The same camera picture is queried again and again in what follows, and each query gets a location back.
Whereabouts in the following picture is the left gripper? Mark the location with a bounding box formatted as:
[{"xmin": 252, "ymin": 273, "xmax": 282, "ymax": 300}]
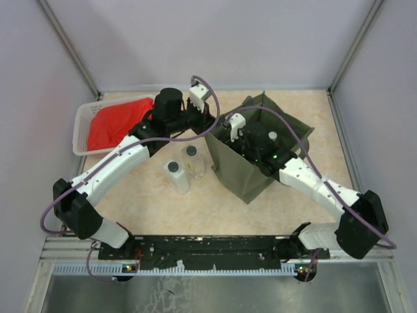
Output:
[{"xmin": 167, "ymin": 96, "xmax": 218, "ymax": 136}]

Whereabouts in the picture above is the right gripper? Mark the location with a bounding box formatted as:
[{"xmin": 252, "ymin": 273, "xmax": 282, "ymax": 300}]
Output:
[{"xmin": 220, "ymin": 127, "xmax": 259, "ymax": 166}]

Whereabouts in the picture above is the amber bottle white cap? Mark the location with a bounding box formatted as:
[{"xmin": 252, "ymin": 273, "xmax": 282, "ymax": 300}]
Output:
[{"xmin": 268, "ymin": 131, "xmax": 278, "ymax": 141}]

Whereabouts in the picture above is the green canvas bag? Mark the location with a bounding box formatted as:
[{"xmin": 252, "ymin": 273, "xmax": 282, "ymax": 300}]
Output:
[{"xmin": 205, "ymin": 93, "xmax": 313, "ymax": 203}]

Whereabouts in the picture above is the clear bottle black cap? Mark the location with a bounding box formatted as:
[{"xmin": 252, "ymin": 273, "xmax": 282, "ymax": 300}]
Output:
[{"xmin": 182, "ymin": 145, "xmax": 205, "ymax": 180}]

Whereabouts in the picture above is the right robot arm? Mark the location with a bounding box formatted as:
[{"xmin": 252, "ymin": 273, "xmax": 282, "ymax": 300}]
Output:
[{"xmin": 226, "ymin": 113, "xmax": 388, "ymax": 260}]

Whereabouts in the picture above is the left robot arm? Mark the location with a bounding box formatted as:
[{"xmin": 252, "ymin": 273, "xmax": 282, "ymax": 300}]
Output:
[{"xmin": 53, "ymin": 83, "xmax": 220, "ymax": 259}]

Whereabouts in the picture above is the white bottle black cap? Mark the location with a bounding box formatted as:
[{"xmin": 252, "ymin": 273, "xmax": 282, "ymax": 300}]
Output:
[{"xmin": 164, "ymin": 160, "xmax": 190, "ymax": 195}]

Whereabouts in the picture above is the red cloth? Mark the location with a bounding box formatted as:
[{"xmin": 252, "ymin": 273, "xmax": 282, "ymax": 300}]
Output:
[{"xmin": 87, "ymin": 97, "xmax": 154, "ymax": 151}]

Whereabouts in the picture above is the white plastic basket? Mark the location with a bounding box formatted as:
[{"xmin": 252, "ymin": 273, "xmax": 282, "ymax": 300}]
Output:
[{"xmin": 72, "ymin": 95, "xmax": 155, "ymax": 156}]

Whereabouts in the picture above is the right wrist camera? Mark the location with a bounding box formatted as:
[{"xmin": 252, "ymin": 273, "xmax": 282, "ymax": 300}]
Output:
[{"xmin": 223, "ymin": 113, "xmax": 246, "ymax": 142}]

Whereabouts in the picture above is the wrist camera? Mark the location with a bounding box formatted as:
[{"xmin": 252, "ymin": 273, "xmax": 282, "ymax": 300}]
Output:
[
  {"xmin": 223, "ymin": 113, "xmax": 246, "ymax": 142},
  {"xmin": 189, "ymin": 83, "xmax": 211, "ymax": 113}
]

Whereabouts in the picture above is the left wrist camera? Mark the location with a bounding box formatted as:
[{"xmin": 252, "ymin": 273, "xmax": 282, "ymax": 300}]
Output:
[{"xmin": 189, "ymin": 83, "xmax": 211, "ymax": 113}]

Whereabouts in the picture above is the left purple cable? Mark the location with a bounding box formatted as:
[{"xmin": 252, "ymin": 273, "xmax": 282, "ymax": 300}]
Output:
[{"xmin": 39, "ymin": 75, "xmax": 222, "ymax": 286}]

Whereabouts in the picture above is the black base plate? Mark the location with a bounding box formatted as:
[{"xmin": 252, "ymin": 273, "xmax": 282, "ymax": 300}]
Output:
[{"xmin": 98, "ymin": 235, "xmax": 313, "ymax": 271}]

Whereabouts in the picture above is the aluminium frame rail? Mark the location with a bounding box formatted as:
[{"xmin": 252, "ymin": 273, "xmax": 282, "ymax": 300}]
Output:
[{"xmin": 35, "ymin": 0, "xmax": 101, "ymax": 99}]

